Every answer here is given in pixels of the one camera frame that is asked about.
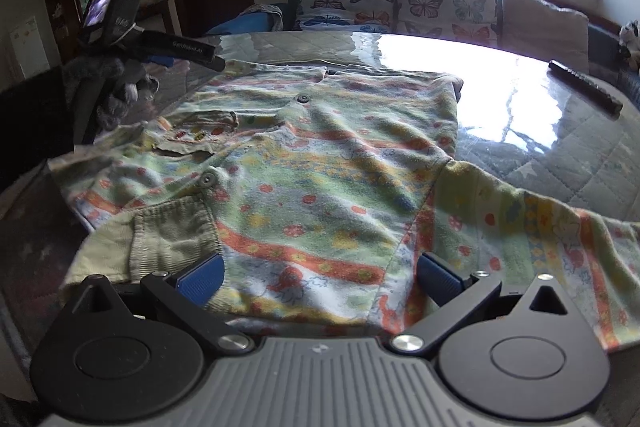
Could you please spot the plain beige cushion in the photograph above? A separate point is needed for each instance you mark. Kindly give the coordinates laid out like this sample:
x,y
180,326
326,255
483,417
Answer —
x,y
540,27

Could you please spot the grey striped cloth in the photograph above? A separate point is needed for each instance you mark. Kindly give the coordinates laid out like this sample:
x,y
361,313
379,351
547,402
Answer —
x,y
265,10

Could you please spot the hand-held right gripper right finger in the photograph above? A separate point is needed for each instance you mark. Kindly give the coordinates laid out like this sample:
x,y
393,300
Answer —
x,y
436,278

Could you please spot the small wooden side table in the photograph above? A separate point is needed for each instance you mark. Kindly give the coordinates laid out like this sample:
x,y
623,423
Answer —
x,y
152,7

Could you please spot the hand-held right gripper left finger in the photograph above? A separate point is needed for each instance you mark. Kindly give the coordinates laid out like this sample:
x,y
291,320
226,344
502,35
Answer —
x,y
202,279

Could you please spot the square butterfly print cushion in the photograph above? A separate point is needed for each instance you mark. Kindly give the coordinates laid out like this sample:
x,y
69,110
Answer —
x,y
440,2

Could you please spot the blue cloth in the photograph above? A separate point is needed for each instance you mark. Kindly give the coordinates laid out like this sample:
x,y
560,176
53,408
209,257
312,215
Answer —
x,y
240,26

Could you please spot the patterned pastel flannel shirt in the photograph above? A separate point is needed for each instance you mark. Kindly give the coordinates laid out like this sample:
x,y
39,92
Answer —
x,y
325,167

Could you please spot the black remote control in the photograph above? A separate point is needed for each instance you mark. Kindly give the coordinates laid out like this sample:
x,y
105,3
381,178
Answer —
x,y
585,87

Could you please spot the long butterfly print cushion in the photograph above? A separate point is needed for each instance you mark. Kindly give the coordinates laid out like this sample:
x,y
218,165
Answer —
x,y
340,4

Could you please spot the black and white plush toy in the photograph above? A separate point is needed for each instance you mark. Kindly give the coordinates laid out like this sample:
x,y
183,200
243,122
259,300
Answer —
x,y
631,37

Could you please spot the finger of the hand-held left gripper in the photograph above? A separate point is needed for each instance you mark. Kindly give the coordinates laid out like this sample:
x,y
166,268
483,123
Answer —
x,y
161,60
215,61

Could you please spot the person's left hand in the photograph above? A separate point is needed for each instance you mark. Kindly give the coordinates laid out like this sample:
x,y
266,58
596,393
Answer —
x,y
127,89

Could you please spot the white wall chart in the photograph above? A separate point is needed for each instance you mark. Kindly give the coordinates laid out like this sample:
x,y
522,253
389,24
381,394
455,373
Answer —
x,y
27,44

